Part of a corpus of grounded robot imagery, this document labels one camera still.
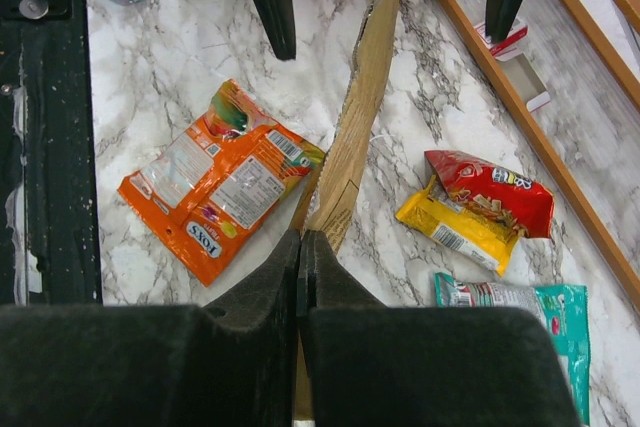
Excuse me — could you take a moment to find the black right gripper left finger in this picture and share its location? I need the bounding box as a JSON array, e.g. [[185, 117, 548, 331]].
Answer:
[[1, 230, 300, 426]]

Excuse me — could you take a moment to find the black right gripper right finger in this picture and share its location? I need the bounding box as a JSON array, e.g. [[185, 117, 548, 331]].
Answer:
[[298, 231, 579, 426]]

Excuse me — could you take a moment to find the gold brown chips bag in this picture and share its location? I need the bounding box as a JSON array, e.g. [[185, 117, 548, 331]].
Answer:
[[290, 0, 400, 421]]

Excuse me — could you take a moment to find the orange Fox's candy bag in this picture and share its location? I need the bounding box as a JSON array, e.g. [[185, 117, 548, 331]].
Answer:
[[119, 79, 324, 286]]

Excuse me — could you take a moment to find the teal mint candy bag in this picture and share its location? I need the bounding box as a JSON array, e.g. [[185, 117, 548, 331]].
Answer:
[[434, 273, 591, 426]]

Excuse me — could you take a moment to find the wooden three-tier rack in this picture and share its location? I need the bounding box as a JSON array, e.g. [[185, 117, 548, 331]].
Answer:
[[435, 0, 639, 305]]

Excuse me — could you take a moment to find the red white staples box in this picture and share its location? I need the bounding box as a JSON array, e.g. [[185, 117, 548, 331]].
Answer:
[[473, 18, 551, 113]]

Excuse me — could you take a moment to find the red yellow snack packet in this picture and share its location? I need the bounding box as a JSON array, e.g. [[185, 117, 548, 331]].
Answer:
[[395, 150, 555, 276]]

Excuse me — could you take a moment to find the black base frame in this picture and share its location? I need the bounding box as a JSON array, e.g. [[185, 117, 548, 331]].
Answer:
[[1, 0, 102, 305]]

